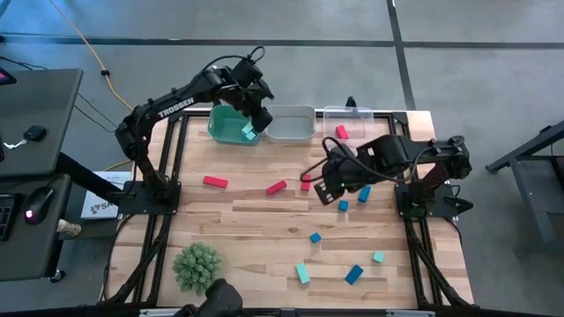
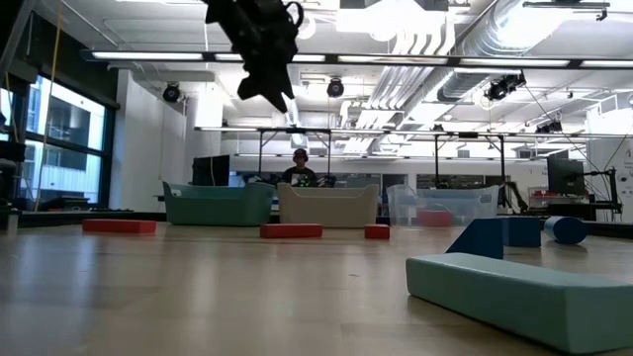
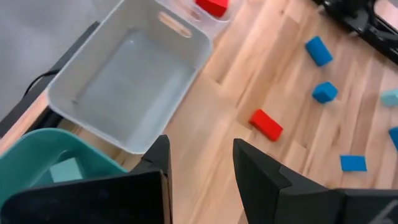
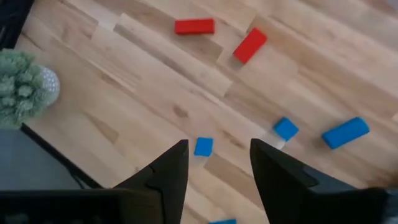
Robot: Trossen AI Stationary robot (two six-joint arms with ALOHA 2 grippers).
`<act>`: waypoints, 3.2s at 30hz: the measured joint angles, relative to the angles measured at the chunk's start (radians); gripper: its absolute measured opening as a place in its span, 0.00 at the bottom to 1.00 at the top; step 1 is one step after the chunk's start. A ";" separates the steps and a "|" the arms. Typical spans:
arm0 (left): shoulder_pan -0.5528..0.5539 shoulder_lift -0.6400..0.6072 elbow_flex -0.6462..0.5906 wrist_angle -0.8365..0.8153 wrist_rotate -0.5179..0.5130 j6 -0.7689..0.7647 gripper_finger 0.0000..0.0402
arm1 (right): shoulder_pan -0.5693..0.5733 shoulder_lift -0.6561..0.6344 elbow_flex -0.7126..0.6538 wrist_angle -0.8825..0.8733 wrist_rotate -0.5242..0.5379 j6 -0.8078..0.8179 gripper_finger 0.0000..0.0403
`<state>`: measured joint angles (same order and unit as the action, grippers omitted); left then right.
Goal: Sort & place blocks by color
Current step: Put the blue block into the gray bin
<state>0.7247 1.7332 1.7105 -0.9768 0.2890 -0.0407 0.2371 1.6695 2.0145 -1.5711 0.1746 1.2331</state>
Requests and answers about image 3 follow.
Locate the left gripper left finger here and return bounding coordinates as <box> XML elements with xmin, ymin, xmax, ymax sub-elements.
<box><xmin>0</xmin><ymin>134</ymin><xmax>174</xmax><ymax>224</ymax></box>

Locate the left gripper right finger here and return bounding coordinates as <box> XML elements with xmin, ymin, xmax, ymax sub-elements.
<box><xmin>232</xmin><ymin>138</ymin><xmax>398</xmax><ymax>224</ymax></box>

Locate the long teal block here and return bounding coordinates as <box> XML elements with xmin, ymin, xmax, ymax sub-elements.
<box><xmin>49</xmin><ymin>157</ymin><xmax>85</xmax><ymax>184</ymax></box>

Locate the red rectangular block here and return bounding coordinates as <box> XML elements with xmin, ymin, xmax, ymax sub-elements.
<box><xmin>248</xmin><ymin>108</ymin><xmax>284</xmax><ymax>142</ymax></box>
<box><xmin>195</xmin><ymin>0</ymin><xmax>229</xmax><ymax>19</ymax></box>

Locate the blue triangular block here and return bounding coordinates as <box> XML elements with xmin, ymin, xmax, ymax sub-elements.
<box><xmin>339</xmin><ymin>154</ymin><xmax>368</xmax><ymax>172</ymax></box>

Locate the blue cube block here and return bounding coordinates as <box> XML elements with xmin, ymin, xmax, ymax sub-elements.
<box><xmin>312</xmin><ymin>81</ymin><xmax>339</xmax><ymax>105</ymax></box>

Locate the teal cube block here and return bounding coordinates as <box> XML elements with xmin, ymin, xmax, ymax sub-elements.
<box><xmin>380</xmin><ymin>89</ymin><xmax>398</xmax><ymax>108</ymax></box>

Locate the blue cylinder block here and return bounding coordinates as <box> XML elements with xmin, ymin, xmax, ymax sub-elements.
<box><xmin>304</xmin><ymin>35</ymin><xmax>334</xmax><ymax>67</ymax></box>

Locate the teal plastic bin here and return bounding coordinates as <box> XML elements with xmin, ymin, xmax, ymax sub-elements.
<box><xmin>0</xmin><ymin>128</ymin><xmax>128</xmax><ymax>206</ymax></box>

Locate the white plastic bin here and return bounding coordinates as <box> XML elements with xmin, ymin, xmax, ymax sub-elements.
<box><xmin>45</xmin><ymin>0</ymin><xmax>214</xmax><ymax>156</ymax></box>

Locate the clear plastic bin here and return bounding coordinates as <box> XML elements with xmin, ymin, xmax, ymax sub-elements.
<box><xmin>155</xmin><ymin>0</ymin><xmax>240</xmax><ymax>40</ymax></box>

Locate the black cable loop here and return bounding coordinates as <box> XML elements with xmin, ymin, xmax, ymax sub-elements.
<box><xmin>23</xmin><ymin>70</ymin><xmax>62</xmax><ymax>97</ymax></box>

